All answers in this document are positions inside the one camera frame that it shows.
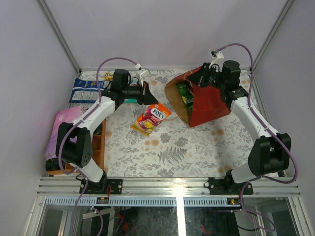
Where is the pink folded cloth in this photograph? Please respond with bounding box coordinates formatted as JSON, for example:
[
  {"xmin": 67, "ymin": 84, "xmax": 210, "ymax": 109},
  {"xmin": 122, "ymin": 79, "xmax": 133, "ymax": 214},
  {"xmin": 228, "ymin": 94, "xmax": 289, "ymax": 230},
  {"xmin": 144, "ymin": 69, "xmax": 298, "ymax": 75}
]
[{"xmin": 44, "ymin": 106, "xmax": 88, "ymax": 160}]

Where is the blue chips bag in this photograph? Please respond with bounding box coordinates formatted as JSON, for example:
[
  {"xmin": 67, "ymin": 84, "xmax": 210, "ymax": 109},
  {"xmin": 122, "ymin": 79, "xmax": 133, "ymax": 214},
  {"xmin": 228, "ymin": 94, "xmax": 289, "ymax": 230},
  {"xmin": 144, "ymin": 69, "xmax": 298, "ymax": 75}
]
[{"xmin": 69, "ymin": 78, "xmax": 99, "ymax": 104}]

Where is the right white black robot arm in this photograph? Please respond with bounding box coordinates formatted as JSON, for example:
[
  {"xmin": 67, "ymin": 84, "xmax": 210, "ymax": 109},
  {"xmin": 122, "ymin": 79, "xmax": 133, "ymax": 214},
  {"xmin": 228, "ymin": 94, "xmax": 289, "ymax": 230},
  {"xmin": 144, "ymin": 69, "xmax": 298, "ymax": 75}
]
[{"xmin": 186, "ymin": 60, "xmax": 291, "ymax": 194}]

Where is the purple cable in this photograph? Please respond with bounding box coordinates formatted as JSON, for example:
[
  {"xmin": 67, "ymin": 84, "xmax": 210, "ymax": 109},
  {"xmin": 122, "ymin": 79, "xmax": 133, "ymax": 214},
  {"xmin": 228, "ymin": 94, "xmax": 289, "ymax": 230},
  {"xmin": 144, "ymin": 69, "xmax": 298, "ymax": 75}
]
[
  {"xmin": 214, "ymin": 43, "xmax": 300, "ymax": 232},
  {"xmin": 57, "ymin": 57, "xmax": 138, "ymax": 236}
]

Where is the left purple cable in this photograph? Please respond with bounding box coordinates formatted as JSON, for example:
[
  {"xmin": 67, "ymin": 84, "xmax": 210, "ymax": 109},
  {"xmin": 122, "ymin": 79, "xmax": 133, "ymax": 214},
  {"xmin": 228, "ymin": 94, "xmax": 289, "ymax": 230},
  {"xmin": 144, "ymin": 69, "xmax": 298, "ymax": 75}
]
[{"xmin": 57, "ymin": 57, "xmax": 138, "ymax": 236}]

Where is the red paper bag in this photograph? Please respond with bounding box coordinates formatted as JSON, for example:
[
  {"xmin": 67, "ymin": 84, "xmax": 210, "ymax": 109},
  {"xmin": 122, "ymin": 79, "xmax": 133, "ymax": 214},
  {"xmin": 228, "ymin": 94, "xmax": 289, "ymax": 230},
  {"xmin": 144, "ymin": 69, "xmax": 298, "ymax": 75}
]
[{"xmin": 164, "ymin": 67, "xmax": 231, "ymax": 127}]

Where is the green Fox's candy bag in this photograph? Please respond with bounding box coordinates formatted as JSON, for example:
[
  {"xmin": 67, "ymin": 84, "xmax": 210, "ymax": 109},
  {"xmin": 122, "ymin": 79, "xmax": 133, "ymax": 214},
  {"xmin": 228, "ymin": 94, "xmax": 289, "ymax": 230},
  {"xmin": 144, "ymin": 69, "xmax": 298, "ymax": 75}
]
[{"xmin": 124, "ymin": 99, "xmax": 137, "ymax": 104}]

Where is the orange candy bag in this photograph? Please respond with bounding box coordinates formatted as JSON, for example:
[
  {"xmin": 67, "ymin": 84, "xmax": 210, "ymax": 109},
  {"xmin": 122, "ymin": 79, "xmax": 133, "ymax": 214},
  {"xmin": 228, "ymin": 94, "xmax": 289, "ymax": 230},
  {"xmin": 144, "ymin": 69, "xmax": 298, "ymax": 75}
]
[{"xmin": 130, "ymin": 103, "xmax": 172, "ymax": 136}]

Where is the wooden organizer tray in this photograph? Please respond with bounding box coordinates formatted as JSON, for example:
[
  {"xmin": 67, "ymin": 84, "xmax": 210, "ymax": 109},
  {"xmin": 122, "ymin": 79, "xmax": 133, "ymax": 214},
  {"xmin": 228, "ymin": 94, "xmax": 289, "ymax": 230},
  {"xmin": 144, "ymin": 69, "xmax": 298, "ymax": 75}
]
[{"xmin": 45, "ymin": 120, "xmax": 106, "ymax": 176}]

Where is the aluminium front rail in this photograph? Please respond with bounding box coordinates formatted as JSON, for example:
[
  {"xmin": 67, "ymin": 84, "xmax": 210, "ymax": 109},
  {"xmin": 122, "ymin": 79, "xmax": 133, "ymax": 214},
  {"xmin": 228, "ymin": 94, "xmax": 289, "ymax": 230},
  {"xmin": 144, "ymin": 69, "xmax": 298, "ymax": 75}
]
[{"xmin": 36, "ymin": 177, "xmax": 301, "ymax": 197}]

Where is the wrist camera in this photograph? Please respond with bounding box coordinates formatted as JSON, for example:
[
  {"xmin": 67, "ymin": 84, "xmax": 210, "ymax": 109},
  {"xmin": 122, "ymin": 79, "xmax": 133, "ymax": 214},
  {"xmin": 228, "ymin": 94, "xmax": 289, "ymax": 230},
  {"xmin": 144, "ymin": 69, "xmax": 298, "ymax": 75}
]
[
  {"xmin": 134, "ymin": 63, "xmax": 151, "ymax": 85},
  {"xmin": 209, "ymin": 50, "xmax": 224, "ymax": 68}
]

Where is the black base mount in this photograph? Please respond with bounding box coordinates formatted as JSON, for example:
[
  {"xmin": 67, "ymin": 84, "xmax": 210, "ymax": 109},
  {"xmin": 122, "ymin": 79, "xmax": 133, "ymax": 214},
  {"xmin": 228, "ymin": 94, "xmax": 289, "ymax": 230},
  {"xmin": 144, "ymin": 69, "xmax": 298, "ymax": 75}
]
[
  {"xmin": 84, "ymin": 179, "xmax": 123, "ymax": 195},
  {"xmin": 208, "ymin": 177, "xmax": 245, "ymax": 195}
]

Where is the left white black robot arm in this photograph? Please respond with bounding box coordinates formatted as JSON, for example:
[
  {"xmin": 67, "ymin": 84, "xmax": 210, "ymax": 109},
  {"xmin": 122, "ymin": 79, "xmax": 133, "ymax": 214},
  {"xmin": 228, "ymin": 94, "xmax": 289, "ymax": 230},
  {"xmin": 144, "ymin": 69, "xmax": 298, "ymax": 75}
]
[{"xmin": 56, "ymin": 68, "xmax": 158, "ymax": 194}]

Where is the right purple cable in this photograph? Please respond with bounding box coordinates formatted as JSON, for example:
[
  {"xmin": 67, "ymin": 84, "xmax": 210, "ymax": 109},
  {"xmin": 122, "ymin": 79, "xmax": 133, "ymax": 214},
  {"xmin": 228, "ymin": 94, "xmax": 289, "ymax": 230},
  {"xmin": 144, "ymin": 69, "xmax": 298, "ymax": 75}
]
[{"xmin": 214, "ymin": 43, "xmax": 300, "ymax": 232}]

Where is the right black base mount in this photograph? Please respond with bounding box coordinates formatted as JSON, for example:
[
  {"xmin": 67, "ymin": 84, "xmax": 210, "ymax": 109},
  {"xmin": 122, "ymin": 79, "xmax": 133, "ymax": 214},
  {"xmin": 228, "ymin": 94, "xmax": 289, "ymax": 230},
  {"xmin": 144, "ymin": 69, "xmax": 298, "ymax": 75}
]
[{"xmin": 208, "ymin": 177, "xmax": 245, "ymax": 195}]

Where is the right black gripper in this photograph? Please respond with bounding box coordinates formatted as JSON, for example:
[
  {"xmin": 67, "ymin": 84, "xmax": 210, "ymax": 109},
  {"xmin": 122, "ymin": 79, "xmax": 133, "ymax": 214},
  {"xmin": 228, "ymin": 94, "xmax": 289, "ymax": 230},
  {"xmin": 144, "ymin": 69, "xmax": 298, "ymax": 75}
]
[{"xmin": 186, "ymin": 63, "xmax": 226, "ymax": 91}]

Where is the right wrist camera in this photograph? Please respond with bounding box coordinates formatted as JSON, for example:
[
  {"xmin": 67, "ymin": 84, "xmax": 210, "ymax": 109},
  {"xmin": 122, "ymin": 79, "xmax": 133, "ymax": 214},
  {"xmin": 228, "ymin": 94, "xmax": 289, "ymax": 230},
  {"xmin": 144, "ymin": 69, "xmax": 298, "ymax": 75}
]
[{"xmin": 209, "ymin": 50, "xmax": 224, "ymax": 68}]

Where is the white slotted cable duct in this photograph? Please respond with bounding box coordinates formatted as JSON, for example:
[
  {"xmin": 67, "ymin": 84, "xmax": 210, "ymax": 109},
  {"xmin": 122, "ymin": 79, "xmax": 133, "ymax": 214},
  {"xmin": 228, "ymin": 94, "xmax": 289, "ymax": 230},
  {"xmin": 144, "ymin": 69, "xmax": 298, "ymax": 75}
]
[{"xmin": 46, "ymin": 196, "xmax": 240, "ymax": 207}]

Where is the floral table mat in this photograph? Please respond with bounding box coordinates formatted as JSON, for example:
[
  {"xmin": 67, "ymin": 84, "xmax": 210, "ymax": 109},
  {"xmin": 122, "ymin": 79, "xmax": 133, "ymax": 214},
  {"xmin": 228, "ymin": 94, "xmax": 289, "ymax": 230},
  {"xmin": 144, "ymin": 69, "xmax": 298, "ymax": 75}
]
[{"xmin": 73, "ymin": 70, "xmax": 283, "ymax": 178}]

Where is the yellow M&M's candy pack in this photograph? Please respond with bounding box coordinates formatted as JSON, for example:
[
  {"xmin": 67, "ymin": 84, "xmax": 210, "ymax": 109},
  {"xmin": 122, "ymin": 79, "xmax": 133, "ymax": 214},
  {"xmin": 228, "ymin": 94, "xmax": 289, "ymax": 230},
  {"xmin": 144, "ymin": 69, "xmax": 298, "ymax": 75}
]
[{"xmin": 104, "ymin": 72, "xmax": 113, "ymax": 81}]

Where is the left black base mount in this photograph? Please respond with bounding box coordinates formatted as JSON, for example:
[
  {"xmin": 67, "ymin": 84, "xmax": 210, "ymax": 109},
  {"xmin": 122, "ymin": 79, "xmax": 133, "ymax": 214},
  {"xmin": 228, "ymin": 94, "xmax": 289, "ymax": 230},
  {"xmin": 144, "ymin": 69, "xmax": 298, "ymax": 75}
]
[{"xmin": 84, "ymin": 179, "xmax": 123, "ymax": 195}]

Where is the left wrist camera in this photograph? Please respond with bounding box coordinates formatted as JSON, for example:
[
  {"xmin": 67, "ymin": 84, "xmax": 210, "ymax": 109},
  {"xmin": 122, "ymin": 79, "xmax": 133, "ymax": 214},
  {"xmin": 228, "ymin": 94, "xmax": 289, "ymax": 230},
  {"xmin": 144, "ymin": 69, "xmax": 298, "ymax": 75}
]
[{"xmin": 134, "ymin": 63, "xmax": 151, "ymax": 85}]

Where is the green snack bag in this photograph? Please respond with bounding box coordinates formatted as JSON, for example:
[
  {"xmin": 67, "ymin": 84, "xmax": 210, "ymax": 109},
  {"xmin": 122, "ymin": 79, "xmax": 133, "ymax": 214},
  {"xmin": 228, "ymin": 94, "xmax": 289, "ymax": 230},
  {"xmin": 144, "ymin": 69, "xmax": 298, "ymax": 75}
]
[{"xmin": 176, "ymin": 81, "xmax": 194, "ymax": 111}]

